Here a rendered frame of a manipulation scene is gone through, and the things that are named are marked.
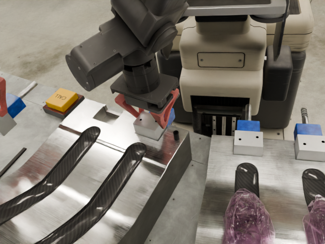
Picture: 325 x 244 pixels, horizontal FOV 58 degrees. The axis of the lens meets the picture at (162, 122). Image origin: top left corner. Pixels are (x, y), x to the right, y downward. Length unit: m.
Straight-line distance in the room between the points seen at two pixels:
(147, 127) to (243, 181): 0.20
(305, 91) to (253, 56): 1.28
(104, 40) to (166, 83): 0.14
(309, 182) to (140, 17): 0.38
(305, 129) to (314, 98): 1.41
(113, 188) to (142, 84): 0.18
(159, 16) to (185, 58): 0.47
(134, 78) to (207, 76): 0.38
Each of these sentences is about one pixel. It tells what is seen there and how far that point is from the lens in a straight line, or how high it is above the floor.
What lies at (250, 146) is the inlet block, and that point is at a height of 0.88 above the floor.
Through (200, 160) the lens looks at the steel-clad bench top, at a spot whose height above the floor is 0.80.
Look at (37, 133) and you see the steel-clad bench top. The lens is 0.80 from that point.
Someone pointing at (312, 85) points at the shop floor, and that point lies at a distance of 2.10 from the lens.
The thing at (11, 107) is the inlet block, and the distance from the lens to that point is 0.67.
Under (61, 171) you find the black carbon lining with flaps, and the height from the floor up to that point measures 0.88.
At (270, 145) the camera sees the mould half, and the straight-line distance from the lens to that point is 0.58.
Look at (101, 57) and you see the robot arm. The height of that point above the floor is 1.11.
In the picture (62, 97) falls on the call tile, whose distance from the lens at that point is 0.80.
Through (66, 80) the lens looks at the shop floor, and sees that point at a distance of 2.41.
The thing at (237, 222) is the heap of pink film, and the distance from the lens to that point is 0.43.
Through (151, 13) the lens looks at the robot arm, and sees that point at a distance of 0.34.
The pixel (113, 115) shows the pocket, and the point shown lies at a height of 0.87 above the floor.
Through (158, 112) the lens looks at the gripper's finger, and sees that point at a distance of 0.47.
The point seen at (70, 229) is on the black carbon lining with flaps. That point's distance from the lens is 0.49.
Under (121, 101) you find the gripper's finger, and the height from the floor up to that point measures 0.97.
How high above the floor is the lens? 1.30
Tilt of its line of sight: 46 degrees down
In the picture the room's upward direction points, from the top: 11 degrees counter-clockwise
